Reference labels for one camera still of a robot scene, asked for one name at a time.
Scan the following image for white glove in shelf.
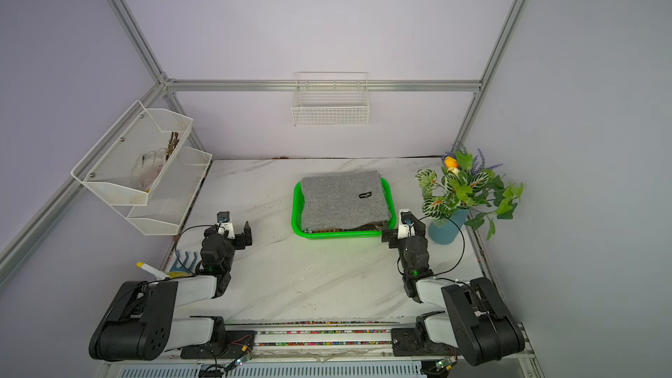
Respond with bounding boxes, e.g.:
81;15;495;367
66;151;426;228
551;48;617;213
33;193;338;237
131;148;168;192

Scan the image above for blue plastic rake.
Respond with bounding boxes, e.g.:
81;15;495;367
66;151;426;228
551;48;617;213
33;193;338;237
170;250;200;276

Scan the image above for brown plaid scarf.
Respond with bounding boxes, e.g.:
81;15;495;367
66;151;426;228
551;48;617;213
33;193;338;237
309;222;387;234

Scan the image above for artificial plant in blue vase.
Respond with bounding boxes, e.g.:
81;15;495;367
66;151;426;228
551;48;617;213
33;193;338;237
416;142;525;245

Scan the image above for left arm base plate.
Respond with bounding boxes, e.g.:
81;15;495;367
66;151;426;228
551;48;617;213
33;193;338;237
180;330;257;361

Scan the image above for grey scarf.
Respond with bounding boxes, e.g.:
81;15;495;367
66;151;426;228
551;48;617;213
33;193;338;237
299;171;392;233

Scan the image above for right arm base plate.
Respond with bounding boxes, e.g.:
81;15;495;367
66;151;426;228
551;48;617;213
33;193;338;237
390;328;458;357

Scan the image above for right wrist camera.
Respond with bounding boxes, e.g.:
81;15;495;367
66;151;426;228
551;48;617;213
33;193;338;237
397;209;415;240

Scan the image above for yellow spray bottle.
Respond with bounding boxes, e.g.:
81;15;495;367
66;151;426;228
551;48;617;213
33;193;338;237
136;262;192;280

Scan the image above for small white wire basket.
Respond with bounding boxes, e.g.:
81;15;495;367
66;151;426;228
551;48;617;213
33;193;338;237
292;72;370;127

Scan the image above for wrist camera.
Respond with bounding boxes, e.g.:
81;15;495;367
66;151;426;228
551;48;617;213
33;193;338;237
397;209;415;240
216;211;236;240

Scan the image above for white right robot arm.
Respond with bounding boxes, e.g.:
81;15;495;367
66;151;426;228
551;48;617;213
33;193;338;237
381;211;526;376

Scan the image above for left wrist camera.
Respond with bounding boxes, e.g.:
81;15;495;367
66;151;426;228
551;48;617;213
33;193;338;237
216;211;236;240

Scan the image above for white wire wall shelf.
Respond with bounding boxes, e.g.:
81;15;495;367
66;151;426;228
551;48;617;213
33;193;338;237
71;101;213;236

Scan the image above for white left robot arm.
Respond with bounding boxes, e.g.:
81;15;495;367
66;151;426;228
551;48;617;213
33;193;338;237
89;220;257;362

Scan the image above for green plastic basket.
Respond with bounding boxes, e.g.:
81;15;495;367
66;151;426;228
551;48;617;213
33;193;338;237
292;178;398;240

